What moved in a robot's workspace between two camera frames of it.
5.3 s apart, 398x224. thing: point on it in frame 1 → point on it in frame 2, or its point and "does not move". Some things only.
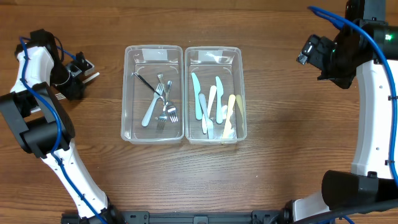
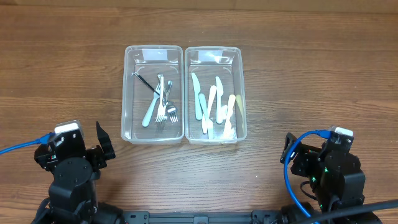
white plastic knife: (212, 91) does not move
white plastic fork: (158, 92) does not move
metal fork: (171, 109) does not move
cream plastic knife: (227, 131) does not move
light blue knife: (219, 93) does not move
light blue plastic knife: (198, 106) does not move
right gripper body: (331, 78) → (304, 160)
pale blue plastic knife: (209, 122) does not move
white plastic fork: (60, 96) → (162, 111)
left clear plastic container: (152, 107) does not move
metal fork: (160, 126) → (161, 76)
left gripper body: (74, 86) → (92, 155)
